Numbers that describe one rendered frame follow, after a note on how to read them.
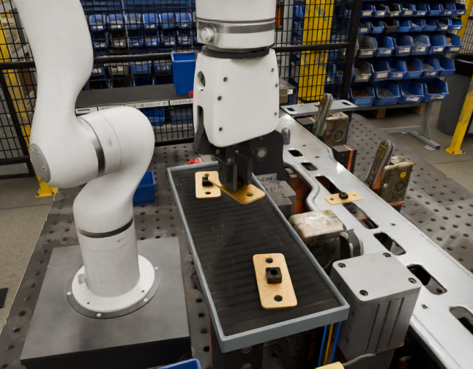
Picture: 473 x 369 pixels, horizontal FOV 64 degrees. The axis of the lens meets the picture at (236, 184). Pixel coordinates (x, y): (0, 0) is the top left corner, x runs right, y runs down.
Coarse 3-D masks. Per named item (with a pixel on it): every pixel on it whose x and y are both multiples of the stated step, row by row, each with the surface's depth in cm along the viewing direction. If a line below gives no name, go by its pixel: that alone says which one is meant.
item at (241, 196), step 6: (216, 174) 53; (210, 180) 52; (216, 180) 52; (240, 180) 50; (222, 186) 50; (240, 186) 50; (246, 186) 50; (252, 186) 50; (228, 192) 49; (234, 192) 49; (240, 192) 49; (246, 192) 49; (252, 192) 49; (258, 192) 49; (234, 198) 48; (240, 198) 48; (246, 198) 48; (252, 198) 48; (258, 198) 48
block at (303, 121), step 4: (300, 120) 138; (304, 120) 138; (308, 120) 138; (312, 120) 139; (304, 124) 135; (308, 124) 136; (312, 124) 136; (308, 128) 137; (312, 128) 137; (316, 136) 139; (296, 152) 146; (296, 156) 147; (300, 156) 143; (304, 164) 144; (308, 164) 145
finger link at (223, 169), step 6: (216, 150) 45; (222, 150) 45; (216, 156) 45; (222, 156) 46; (222, 162) 47; (222, 168) 48; (228, 168) 47; (234, 168) 47; (222, 174) 48; (228, 174) 48; (234, 174) 47; (222, 180) 48; (228, 180) 48; (234, 180) 48; (228, 186) 49; (234, 186) 48
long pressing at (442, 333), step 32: (288, 128) 126; (288, 160) 104; (320, 160) 105; (320, 192) 90; (352, 224) 79; (384, 224) 79; (416, 256) 70; (448, 256) 71; (448, 288) 63; (416, 320) 57; (448, 320) 58; (448, 352) 53
